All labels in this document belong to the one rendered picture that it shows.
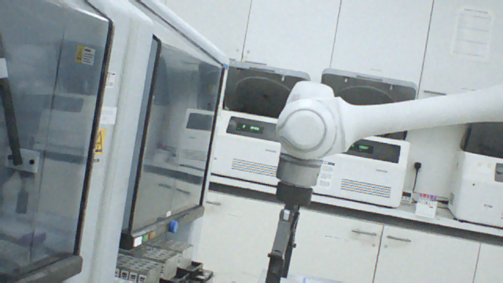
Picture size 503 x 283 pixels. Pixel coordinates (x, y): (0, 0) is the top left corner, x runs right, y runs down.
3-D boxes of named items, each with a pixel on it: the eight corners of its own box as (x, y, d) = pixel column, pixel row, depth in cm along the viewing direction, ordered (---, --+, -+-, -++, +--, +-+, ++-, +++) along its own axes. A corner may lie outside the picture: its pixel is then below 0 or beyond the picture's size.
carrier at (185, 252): (184, 263, 206) (188, 243, 206) (191, 265, 206) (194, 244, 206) (172, 270, 195) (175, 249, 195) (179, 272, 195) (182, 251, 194)
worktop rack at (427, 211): (434, 218, 361) (436, 206, 360) (414, 215, 363) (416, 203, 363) (435, 213, 389) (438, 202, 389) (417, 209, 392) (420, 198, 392)
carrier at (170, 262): (168, 273, 191) (172, 251, 191) (175, 275, 191) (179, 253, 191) (155, 281, 180) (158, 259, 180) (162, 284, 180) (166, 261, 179)
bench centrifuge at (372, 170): (295, 192, 378) (317, 63, 375) (306, 183, 439) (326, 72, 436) (399, 211, 368) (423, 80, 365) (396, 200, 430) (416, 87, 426)
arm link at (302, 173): (324, 160, 151) (318, 188, 151) (282, 152, 153) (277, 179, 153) (321, 162, 142) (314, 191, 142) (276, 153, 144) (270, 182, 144)
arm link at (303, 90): (277, 150, 153) (273, 153, 140) (290, 79, 152) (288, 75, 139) (326, 159, 152) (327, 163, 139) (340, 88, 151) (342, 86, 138)
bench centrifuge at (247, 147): (189, 171, 390) (208, 54, 387) (218, 166, 451) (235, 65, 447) (288, 190, 378) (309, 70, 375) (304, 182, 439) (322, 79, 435)
